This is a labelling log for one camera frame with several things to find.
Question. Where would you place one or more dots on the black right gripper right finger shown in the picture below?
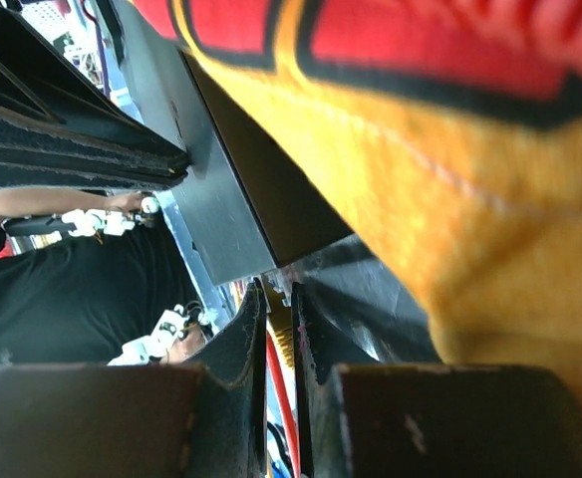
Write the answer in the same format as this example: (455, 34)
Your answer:
(358, 417)

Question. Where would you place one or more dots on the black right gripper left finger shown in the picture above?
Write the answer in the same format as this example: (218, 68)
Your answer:
(205, 417)

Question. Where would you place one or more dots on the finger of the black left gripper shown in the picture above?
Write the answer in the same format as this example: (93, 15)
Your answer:
(46, 103)
(31, 156)

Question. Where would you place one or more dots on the white teleoperation controller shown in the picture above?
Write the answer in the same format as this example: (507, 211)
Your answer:
(173, 327)
(86, 223)

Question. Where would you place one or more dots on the white teleoperation controller lower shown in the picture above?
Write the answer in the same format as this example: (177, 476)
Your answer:
(173, 327)

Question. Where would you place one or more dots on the person in black shirt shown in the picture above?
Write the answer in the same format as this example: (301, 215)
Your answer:
(81, 299)

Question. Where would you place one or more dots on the yellow ethernet cable short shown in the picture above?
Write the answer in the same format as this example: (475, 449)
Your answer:
(279, 321)

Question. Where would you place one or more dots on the black network switch box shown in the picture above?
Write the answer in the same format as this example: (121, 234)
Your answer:
(248, 208)

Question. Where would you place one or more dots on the orange Mickey Mouse pillow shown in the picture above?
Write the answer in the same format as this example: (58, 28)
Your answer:
(447, 135)

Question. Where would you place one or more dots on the white teleoperation controller upper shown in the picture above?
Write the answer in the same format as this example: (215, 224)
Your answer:
(86, 223)

